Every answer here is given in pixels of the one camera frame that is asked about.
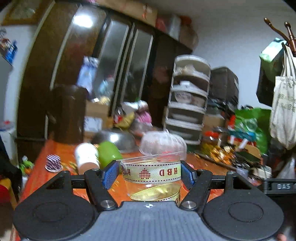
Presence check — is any clear cup with HBD ribbon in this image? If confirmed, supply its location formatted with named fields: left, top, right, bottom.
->
left=119, top=152, right=181, bottom=204

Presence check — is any white paper cup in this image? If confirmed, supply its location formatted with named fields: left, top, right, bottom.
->
left=74, top=143, right=100, bottom=175

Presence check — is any green plastic cup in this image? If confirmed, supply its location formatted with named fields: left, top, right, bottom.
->
left=97, top=141, right=122, bottom=169

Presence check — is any tray of dried peels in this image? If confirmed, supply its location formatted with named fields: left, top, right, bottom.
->
left=195, top=144, right=237, bottom=171

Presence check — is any glass jar red lid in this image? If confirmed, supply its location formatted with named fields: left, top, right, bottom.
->
left=200, top=131, right=219, bottom=155

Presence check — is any steel colander bowl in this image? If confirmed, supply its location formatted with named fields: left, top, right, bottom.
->
left=91, top=129, right=138, bottom=153

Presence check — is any purple dotted cupcake liner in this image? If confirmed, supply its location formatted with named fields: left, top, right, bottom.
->
left=45, top=155, right=63, bottom=173

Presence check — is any white mesh food cover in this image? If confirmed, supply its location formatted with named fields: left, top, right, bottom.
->
left=139, top=131, right=187, bottom=161

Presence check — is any red patterned tablecloth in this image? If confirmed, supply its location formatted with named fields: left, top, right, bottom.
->
left=14, top=138, right=234, bottom=241

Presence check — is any beige tote bag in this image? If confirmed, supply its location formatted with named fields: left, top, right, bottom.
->
left=269, top=45, right=296, bottom=150

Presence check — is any green shopping bag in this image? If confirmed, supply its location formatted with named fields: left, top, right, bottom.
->
left=234, top=108, right=271, bottom=154

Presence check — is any cardboard box with label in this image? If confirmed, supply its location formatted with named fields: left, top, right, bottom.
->
left=84, top=101, right=109, bottom=133

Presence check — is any brown plastic pitcher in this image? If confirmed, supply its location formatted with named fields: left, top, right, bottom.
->
left=47, top=85, right=88, bottom=145

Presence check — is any white tiered dish rack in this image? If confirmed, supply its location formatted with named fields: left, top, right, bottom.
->
left=164, top=55, right=211, bottom=146

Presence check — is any blue snack bag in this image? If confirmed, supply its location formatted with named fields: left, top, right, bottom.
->
left=76, top=56, right=99, bottom=95

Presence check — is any dark wooden cabinet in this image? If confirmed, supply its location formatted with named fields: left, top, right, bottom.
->
left=16, top=1, right=191, bottom=161

